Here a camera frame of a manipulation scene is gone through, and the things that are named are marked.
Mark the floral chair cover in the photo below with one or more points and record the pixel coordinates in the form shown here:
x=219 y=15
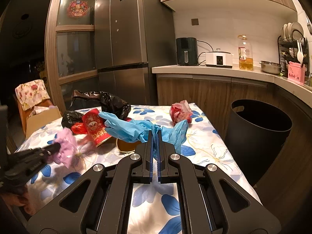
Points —
x=31 y=93

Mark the blue rubber glove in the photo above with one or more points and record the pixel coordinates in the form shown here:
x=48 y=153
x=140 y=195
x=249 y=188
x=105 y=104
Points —
x=121 y=126
x=178 y=134

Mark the steel refrigerator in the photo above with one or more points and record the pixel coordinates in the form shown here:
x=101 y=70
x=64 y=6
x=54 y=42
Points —
x=131 y=29

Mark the purple plastic bag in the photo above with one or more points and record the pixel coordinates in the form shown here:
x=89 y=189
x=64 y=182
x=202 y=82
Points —
x=65 y=148

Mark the black trash bin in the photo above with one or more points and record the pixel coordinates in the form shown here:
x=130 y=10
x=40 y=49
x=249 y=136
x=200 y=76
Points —
x=253 y=151

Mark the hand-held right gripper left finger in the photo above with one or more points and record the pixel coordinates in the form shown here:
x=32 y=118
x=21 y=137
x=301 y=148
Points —
x=151 y=156

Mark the blue floral tablecloth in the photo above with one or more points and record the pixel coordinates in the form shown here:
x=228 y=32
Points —
x=207 y=151

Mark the pale floral cloth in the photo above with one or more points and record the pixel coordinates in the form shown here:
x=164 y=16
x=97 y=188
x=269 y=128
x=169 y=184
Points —
x=40 y=111

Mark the black dish rack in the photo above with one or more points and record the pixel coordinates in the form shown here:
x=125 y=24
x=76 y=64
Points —
x=280 y=46

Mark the crumpled red plastic bag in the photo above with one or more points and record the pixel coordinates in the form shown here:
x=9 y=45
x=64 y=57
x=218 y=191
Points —
x=180 y=112

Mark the steel bowl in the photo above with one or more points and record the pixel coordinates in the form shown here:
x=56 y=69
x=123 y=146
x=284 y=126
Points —
x=270 y=68

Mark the brown round lid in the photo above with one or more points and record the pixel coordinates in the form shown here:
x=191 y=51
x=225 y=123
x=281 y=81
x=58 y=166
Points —
x=125 y=147

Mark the white electric cooker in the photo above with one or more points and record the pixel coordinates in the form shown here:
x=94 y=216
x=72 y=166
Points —
x=218 y=59

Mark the grey kitchen countertop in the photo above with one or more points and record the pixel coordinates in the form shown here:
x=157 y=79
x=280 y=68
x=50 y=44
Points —
x=195 y=69

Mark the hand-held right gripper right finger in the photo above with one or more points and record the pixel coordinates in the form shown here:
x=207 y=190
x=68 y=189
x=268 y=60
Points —
x=159 y=156

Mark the red festive door sticker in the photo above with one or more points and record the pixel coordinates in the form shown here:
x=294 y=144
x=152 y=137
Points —
x=78 y=9

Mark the hanging spatula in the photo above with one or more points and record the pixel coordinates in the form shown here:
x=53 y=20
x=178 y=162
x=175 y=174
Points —
x=309 y=28

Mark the white plate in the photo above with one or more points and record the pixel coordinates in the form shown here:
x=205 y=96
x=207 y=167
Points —
x=290 y=29
x=282 y=31
x=297 y=29
x=286 y=30

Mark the pink utensil holder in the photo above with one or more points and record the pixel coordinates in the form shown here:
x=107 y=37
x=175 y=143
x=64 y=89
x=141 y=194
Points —
x=296 y=74

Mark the black plastic bag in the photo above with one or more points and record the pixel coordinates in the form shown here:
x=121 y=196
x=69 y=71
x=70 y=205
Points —
x=70 y=118
x=114 y=104

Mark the person's left hand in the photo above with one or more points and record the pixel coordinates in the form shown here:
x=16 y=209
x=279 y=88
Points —
x=20 y=202

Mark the wall socket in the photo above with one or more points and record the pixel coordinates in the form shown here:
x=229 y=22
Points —
x=195 y=22

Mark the black air fryer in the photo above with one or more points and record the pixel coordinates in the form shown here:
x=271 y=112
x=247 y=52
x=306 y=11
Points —
x=186 y=51

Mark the cardboard box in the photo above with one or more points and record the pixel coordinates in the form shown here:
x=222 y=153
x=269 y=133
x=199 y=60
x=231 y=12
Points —
x=41 y=124

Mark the cooking oil bottle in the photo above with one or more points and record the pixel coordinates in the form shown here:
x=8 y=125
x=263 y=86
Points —
x=245 y=58

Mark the wooden glass door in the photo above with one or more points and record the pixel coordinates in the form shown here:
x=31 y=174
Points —
x=75 y=28

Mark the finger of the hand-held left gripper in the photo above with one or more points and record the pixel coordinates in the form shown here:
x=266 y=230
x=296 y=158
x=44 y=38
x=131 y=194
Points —
x=52 y=149

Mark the wooden base cabinets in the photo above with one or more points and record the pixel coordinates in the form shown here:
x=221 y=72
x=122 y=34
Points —
x=207 y=92

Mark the white rice spoon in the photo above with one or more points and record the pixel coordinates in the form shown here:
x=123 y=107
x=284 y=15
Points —
x=300 y=56

